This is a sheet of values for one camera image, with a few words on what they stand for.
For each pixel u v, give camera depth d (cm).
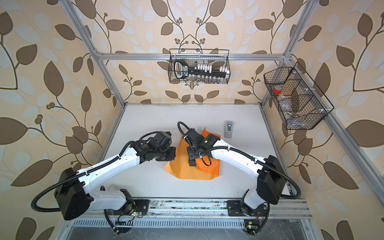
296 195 40
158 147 61
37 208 40
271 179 41
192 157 70
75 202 39
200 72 85
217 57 91
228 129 102
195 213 74
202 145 55
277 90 87
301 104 73
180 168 87
